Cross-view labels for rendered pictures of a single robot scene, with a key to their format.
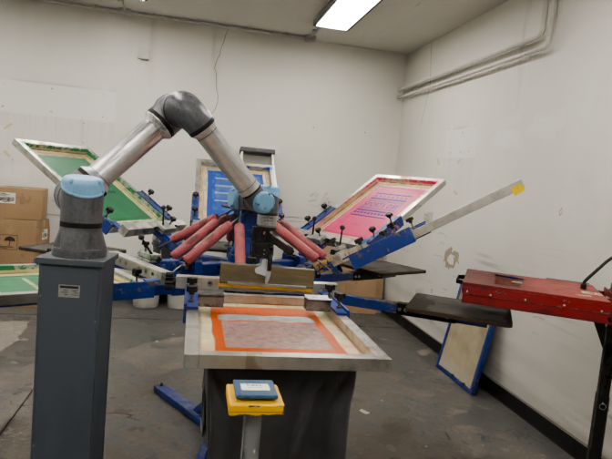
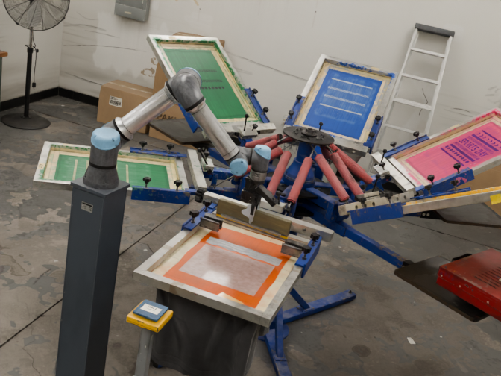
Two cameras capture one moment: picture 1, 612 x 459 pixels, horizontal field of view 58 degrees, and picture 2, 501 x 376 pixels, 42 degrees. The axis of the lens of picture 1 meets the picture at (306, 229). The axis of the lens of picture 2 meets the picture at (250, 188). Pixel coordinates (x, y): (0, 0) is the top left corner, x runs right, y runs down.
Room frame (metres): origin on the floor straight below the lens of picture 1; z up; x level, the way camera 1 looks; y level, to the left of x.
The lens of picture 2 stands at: (-0.43, -1.10, 2.33)
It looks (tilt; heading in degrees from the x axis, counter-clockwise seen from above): 21 degrees down; 27
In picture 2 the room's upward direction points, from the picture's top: 11 degrees clockwise
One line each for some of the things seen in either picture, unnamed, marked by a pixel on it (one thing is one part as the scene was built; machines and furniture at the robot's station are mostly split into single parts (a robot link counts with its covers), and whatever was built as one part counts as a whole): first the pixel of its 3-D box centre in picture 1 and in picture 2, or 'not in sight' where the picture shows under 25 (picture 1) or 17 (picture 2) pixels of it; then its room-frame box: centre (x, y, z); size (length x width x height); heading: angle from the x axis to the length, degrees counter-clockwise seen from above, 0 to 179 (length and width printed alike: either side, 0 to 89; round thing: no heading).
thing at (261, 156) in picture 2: (268, 199); (260, 158); (2.07, 0.15, 1.39); 0.09 x 0.08 x 0.11; 121
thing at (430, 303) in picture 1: (367, 300); (382, 250); (2.71, -0.33, 0.91); 1.34 x 0.40 x 0.08; 72
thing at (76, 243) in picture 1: (80, 238); (101, 171); (1.61, 0.66, 1.25); 0.15 x 0.15 x 0.10
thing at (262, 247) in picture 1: (262, 242); (253, 190); (2.07, 0.16, 1.23); 0.09 x 0.08 x 0.12; 102
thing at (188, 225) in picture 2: (190, 303); (198, 221); (2.06, 0.41, 0.98); 0.30 x 0.05 x 0.07; 12
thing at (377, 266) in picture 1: (333, 275); (398, 208); (3.36, -0.20, 0.91); 1.34 x 0.40 x 0.08; 132
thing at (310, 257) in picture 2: (332, 309); (307, 257); (2.18, -0.14, 0.98); 0.30 x 0.05 x 0.07; 12
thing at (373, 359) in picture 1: (271, 324); (234, 259); (1.88, 0.09, 0.97); 0.79 x 0.58 x 0.04; 12
